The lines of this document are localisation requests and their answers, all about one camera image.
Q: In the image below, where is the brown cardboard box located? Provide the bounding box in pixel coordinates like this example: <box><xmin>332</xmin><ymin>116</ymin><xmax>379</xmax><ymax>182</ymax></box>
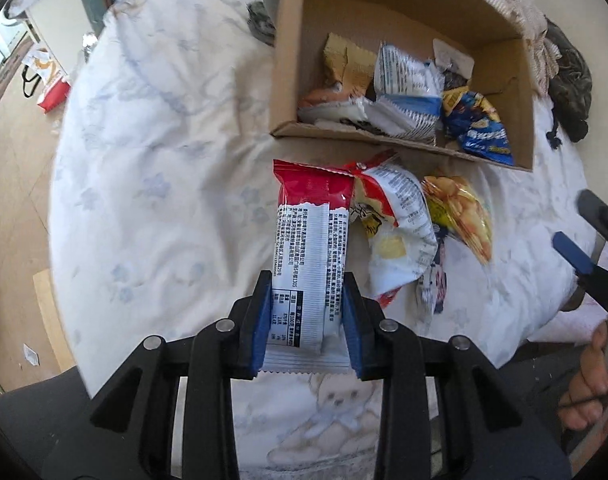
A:
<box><xmin>270</xmin><ymin>0</ymin><xmax>535</xmax><ymax>173</ymax></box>

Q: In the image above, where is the red white paper bag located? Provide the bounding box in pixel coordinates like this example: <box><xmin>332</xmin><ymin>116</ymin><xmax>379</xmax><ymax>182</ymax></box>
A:
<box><xmin>21</xmin><ymin>47</ymin><xmax>72</xmax><ymax>114</ymax></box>

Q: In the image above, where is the tan checked snack packet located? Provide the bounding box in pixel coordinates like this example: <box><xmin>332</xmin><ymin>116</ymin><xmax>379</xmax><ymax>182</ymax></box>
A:
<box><xmin>324</xmin><ymin>32</ymin><xmax>377</xmax><ymax>98</ymax></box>

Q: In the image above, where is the white orange black print packet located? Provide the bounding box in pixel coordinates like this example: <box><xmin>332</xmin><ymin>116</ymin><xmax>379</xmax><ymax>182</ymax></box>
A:
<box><xmin>298</xmin><ymin>87</ymin><xmax>379</xmax><ymax>130</ymax></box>

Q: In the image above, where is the brown floor mat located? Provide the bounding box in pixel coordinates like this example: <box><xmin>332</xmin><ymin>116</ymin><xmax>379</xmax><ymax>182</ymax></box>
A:
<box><xmin>0</xmin><ymin>42</ymin><xmax>34</xmax><ymax>113</ymax></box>

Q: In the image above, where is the grey patterned cloth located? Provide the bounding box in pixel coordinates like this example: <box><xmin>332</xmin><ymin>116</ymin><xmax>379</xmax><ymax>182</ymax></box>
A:
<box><xmin>246</xmin><ymin>0</ymin><xmax>279</xmax><ymax>48</ymax></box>

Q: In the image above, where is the blue cartoon snack packet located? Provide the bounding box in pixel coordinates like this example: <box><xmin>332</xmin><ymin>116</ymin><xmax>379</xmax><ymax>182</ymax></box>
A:
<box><xmin>441</xmin><ymin>87</ymin><xmax>515</xmax><ymax>166</ymax></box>

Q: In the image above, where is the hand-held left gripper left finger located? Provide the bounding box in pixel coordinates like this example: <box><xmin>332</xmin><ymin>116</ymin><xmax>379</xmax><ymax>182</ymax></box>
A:
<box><xmin>88</xmin><ymin>269</ymin><xmax>275</xmax><ymax>480</ymax></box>

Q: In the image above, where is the white blue snack packet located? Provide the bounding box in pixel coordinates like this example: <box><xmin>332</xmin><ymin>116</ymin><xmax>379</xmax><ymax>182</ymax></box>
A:
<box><xmin>374</xmin><ymin>44</ymin><xmax>445</xmax><ymax>98</ymax></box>

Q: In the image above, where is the white low cabinet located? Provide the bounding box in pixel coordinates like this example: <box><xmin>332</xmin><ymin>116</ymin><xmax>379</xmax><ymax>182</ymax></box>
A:
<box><xmin>4</xmin><ymin>0</ymin><xmax>107</xmax><ymax>68</ymax></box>

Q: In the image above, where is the long red white snack packet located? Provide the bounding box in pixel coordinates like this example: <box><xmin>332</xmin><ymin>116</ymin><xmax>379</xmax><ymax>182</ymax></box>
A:
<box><xmin>261</xmin><ymin>159</ymin><xmax>355</xmax><ymax>375</ymax></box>

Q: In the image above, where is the white ridged seam snack packet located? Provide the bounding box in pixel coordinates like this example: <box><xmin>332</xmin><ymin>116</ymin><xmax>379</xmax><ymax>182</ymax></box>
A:
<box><xmin>366</xmin><ymin>96</ymin><xmax>443</xmax><ymax>146</ymax></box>

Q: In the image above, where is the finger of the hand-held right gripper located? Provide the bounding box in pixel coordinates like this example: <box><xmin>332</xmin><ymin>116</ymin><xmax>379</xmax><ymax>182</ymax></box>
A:
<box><xmin>577</xmin><ymin>189</ymin><xmax>608</xmax><ymax>252</ymax></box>
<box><xmin>552</xmin><ymin>231</ymin><xmax>608</xmax><ymax>312</ymax></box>

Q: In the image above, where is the dark camouflage cloth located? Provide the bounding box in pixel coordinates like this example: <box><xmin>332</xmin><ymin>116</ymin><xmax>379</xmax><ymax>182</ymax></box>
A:
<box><xmin>544</xmin><ymin>17</ymin><xmax>594</xmax><ymax>143</ymax></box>

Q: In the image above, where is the person's right hand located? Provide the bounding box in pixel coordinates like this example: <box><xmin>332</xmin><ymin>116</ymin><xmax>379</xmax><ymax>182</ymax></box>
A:
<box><xmin>558</xmin><ymin>320</ymin><xmax>608</xmax><ymax>431</ymax></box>

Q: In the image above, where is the white bear print bedsheet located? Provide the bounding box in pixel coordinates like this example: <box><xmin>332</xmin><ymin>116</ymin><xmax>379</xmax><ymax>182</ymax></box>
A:
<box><xmin>48</xmin><ymin>0</ymin><xmax>605</xmax><ymax>480</ymax></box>

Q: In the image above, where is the black knotted cord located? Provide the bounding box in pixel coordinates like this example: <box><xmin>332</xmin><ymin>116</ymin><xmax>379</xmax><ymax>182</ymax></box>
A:
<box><xmin>546</xmin><ymin>105</ymin><xmax>565</xmax><ymax>151</ymax></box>

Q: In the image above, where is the beige checked quilt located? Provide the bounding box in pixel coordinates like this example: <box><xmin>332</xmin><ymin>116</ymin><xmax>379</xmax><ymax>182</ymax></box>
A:
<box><xmin>454</xmin><ymin>0</ymin><xmax>555</xmax><ymax>96</ymax></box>

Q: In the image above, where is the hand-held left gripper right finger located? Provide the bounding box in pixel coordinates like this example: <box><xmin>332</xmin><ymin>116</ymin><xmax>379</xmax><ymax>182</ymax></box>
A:
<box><xmin>340</xmin><ymin>271</ymin><xmax>524</xmax><ymax>480</ymax></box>

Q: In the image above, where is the white red edged chips packet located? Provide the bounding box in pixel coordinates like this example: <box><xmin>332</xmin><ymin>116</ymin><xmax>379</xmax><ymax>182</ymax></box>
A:
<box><xmin>351</xmin><ymin>152</ymin><xmax>439</xmax><ymax>309</ymax></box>

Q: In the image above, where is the small white cartoon packet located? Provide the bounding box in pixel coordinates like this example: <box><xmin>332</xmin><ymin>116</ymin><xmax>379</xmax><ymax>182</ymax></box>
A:
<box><xmin>416</xmin><ymin>230</ymin><xmax>451</xmax><ymax>315</ymax></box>

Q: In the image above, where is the yellow chips packet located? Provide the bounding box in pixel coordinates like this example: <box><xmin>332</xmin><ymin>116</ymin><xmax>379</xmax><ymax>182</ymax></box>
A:
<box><xmin>421</xmin><ymin>175</ymin><xmax>494</xmax><ymax>266</ymax></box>

